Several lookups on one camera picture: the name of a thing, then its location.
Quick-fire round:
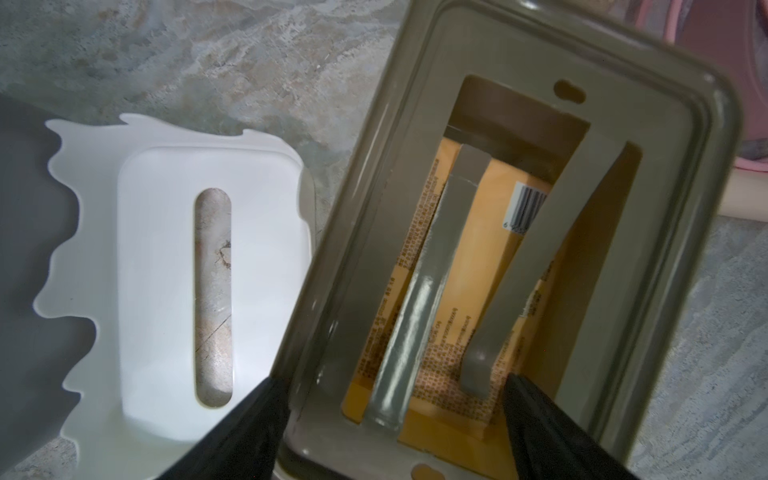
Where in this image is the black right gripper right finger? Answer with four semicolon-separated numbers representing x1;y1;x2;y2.
503;373;637;480

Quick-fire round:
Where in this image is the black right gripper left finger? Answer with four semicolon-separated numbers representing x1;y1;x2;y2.
160;377;290;479

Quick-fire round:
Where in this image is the white tissue box lid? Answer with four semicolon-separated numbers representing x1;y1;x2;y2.
33;114;315;479

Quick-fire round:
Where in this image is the orange tissue paper pack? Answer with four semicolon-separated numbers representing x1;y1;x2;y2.
341;136;568;466

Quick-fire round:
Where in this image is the pink mesh food cover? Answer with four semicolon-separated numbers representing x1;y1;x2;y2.
663;0;767;140

